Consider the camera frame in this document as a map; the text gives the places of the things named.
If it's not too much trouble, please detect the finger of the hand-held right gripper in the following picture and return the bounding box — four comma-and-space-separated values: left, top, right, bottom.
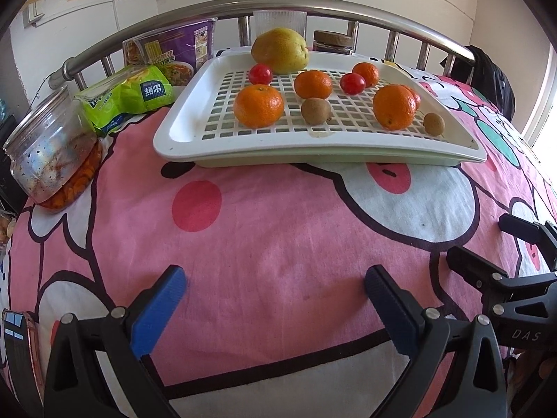
446, 246, 557, 303
498, 213, 557, 271

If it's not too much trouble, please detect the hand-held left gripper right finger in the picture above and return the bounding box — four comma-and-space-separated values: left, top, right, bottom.
364, 265, 508, 418

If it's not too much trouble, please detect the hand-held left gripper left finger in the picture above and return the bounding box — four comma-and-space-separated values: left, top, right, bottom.
44, 265, 188, 418

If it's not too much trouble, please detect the small brown kiwi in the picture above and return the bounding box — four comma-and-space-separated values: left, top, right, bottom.
423, 112, 445, 136

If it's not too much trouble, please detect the white slotted plastic tray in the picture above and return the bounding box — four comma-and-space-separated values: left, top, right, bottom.
152, 50, 488, 169

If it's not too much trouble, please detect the red cherry tomato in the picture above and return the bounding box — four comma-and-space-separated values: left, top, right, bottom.
340, 72, 366, 95
248, 63, 273, 85

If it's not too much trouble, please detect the pink printed bedsheet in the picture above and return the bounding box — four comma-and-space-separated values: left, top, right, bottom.
0, 59, 557, 418

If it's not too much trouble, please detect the dark clothing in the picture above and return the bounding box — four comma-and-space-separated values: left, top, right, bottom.
450, 45, 516, 118

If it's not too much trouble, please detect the clear plastic bag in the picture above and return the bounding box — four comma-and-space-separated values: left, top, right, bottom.
0, 211, 17, 245

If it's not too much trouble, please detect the clear plastic snack jar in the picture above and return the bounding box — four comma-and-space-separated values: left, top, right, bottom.
3, 86, 104, 214

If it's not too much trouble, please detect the green snack packet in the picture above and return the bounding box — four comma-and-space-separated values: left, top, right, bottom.
73, 64, 175, 137

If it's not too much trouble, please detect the purple instant noodle bowl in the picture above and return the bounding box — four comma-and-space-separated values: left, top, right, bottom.
123, 17, 217, 88

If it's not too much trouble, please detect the brown jar with dark lid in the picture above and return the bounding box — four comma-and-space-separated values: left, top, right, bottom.
312, 30, 353, 56

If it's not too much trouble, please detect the yellow-green pear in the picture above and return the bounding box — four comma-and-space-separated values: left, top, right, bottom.
251, 27, 311, 75

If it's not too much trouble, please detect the clear plastic cup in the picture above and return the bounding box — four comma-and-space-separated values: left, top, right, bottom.
253, 10, 307, 40

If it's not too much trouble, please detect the metal bed frame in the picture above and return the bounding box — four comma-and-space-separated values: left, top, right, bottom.
49, 0, 477, 92

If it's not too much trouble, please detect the wall light switch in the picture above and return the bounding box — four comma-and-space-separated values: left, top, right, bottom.
24, 2, 46, 27

